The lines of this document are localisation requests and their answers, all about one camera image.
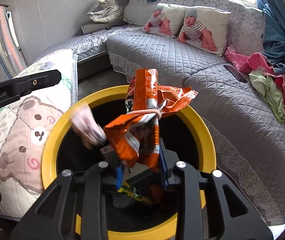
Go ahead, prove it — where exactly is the baby print pillow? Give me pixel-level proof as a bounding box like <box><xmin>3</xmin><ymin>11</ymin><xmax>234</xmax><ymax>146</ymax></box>
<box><xmin>178</xmin><ymin>6</ymin><xmax>231</xmax><ymax>56</ymax></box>
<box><xmin>142</xmin><ymin>3</ymin><xmax>187</xmax><ymax>37</ymax></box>

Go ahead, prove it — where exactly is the white foam net sleeve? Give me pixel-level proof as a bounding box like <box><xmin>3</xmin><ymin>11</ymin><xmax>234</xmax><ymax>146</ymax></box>
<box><xmin>113</xmin><ymin>193</ymin><xmax>135</xmax><ymax>209</ymax></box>

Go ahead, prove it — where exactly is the striped grey hanging sheet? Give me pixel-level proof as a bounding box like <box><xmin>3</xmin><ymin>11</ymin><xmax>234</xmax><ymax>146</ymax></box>
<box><xmin>0</xmin><ymin>4</ymin><xmax>28</xmax><ymax>88</ymax></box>

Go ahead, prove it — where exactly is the light green cloth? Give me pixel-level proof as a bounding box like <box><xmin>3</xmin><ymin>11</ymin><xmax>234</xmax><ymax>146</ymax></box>
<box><xmin>249</xmin><ymin>70</ymin><xmax>285</xmax><ymax>123</ymax></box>

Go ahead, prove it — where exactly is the right baby print pillow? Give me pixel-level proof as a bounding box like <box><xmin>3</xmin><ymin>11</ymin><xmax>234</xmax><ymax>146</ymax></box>
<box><xmin>178</xmin><ymin>6</ymin><xmax>231</xmax><ymax>56</ymax></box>

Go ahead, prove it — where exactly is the grey quilted sofa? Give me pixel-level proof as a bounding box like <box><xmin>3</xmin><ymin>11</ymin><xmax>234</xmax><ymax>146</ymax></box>
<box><xmin>35</xmin><ymin>0</ymin><xmax>285</xmax><ymax>227</ymax></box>

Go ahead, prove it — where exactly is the grey bolster pillow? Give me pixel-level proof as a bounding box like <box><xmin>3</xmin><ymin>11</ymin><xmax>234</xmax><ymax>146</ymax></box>
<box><xmin>81</xmin><ymin>20</ymin><xmax>125</xmax><ymax>35</ymax></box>

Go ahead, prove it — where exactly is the yellow black trash bin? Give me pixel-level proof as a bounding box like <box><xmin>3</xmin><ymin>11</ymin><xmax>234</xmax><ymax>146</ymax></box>
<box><xmin>41</xmin><ymin>84</ymin><xmax>217</xmax><ymax>240</ymax></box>

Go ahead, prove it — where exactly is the pink cloth on sofa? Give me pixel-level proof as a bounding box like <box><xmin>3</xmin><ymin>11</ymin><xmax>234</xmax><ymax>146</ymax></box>
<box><xmin>224</xmin><ymin>46</ymin><xmax>285</xmax><ymax>105</ymax></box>

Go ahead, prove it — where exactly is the grey patterned cushion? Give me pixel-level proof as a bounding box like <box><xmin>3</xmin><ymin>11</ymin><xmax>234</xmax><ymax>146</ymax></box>
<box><xmin>123</xmin><ymin>0</ymin><xmax>158</xmax><ymax>26</ymax></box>

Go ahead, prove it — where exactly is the black phone on sofa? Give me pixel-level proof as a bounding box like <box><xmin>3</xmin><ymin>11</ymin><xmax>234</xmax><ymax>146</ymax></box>
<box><xmin>224</xmin><ymin>65</ymin><xmax>248</xmax><ymax>83</ymax></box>

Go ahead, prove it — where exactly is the tiger toy in plastic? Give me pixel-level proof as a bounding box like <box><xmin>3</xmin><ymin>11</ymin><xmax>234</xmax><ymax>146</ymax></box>
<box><xmin>87</xmin><ymin>0</ymin><xmax>124</xmax><ymax>23</ymax></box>

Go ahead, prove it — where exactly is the green white plastic bag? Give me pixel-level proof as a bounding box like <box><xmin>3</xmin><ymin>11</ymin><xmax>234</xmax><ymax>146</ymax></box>
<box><xmin>111</xmin><ymin>163</ymin><xmax>159</xmax><ymax>204</ymax></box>

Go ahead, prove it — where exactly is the cartoon bear quilt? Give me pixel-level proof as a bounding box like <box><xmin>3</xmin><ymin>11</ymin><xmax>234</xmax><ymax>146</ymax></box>
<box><xmin>0</xmin><ymin>49</ymin><xmax>78</xmax><ymax>220</ymax></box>

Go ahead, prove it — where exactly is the orange snack wrapper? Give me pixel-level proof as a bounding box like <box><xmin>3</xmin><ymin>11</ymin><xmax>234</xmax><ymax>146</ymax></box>
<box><xmin>104</xmin><ymin>69</ymin><xmax>198</xmax><ymax>171</ymax></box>

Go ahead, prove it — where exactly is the left baby print pillow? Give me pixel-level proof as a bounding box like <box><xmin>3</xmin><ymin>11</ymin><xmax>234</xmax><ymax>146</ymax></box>
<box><xmin>142</xmin><ymin>3</ymin><xmax>187</xmax><ymax>37</ymax></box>

